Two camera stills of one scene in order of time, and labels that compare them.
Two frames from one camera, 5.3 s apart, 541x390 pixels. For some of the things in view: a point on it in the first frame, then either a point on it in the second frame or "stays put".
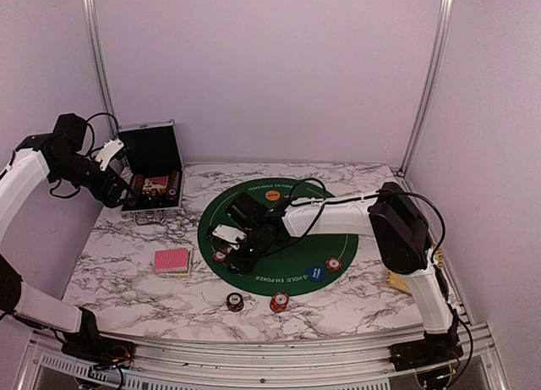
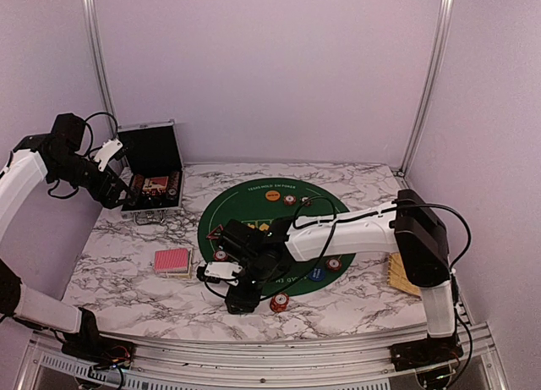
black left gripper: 109,200 stays put
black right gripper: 243,265 → 246,303
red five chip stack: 279,302 stays put
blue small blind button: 316,274 stays put
